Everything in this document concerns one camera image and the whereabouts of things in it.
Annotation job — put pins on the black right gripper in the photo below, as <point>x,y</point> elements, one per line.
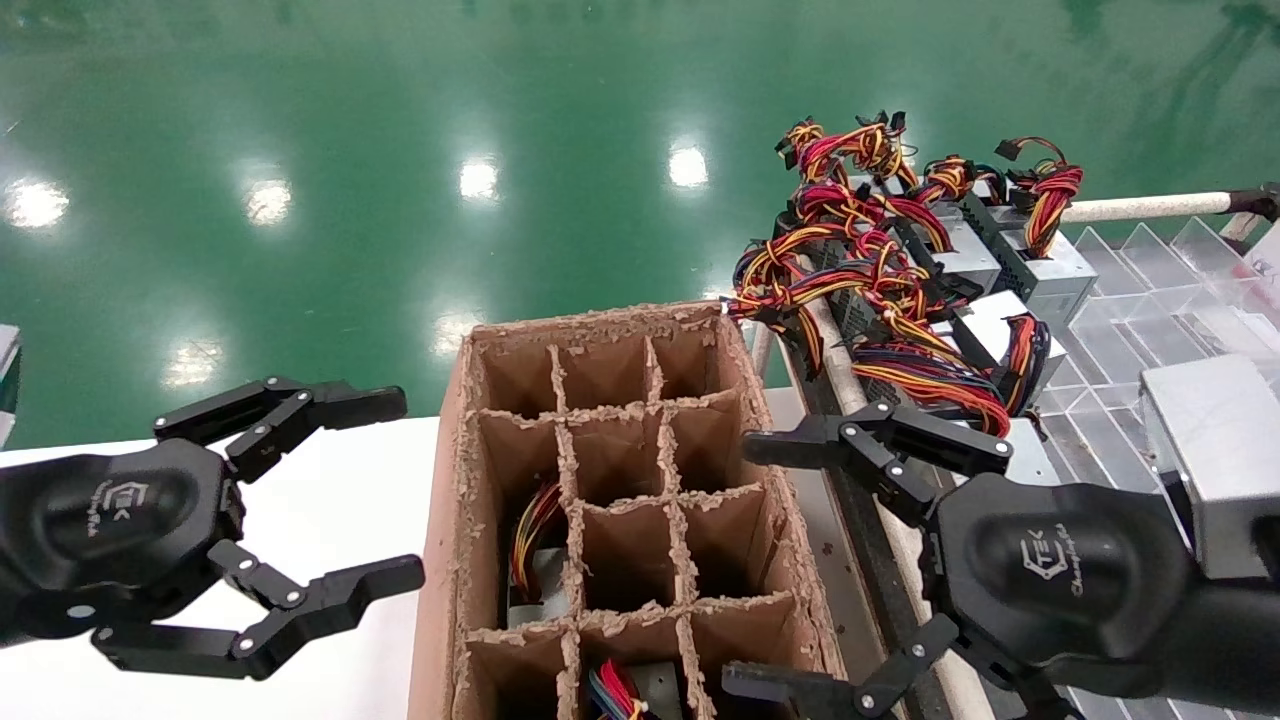
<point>1060,580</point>

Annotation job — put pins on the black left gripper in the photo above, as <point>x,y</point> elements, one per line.
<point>110,530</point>

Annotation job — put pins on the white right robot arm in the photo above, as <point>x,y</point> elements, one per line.
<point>1210,450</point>

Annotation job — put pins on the brown cardboard divider box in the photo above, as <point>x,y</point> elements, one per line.
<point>450,560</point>

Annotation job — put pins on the dark mesh-sided power supply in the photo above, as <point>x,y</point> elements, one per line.
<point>855,300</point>

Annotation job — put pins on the clear plastic divider tray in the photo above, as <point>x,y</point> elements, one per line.
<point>1110,400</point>

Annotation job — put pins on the white pipe with black end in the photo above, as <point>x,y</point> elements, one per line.
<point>1150,207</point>

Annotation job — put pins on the white labelled panel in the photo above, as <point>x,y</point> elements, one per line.
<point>1268,265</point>

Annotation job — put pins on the short white pipe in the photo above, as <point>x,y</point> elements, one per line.
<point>1240,225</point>

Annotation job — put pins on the black frame rail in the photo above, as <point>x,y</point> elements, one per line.
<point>815,390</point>

